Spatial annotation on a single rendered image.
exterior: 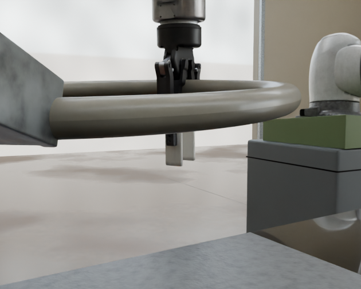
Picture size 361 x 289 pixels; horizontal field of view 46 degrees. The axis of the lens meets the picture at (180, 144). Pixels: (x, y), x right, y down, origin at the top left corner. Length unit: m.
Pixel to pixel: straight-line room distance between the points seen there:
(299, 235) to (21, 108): 0.19
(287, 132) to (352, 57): 0.29
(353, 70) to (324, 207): 0.43
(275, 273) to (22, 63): 0.19
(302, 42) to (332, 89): 5.44
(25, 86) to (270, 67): 6.16
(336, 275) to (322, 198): 1.02
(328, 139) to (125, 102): 0.99
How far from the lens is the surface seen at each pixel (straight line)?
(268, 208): 1.44
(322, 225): 0.33
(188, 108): 0.31
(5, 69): 0.26
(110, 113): 0.30
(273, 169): 1.40
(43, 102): 0.29
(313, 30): 7.00
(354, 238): 0.31
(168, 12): 0.71
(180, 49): 0.72
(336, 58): 1.42
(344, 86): 1.41
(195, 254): 0.26
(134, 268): 0.24
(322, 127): 1.27
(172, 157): 0.72
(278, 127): 1.40
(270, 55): 6.40
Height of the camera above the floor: 0.91
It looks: 5 degrees down
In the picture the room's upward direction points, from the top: straight up
